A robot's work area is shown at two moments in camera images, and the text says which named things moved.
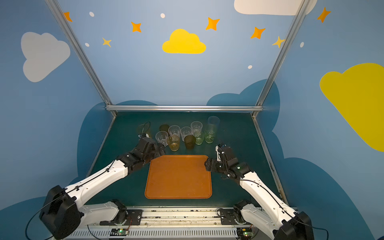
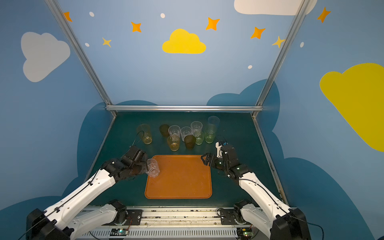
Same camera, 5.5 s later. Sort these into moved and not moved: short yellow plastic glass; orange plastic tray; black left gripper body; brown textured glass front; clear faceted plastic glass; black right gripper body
Moved: clear faceted plastic glass; black left gripper body
Not moved: orange plastic tray; black right gripper body; short yellow plastic glass; brown textured glass front
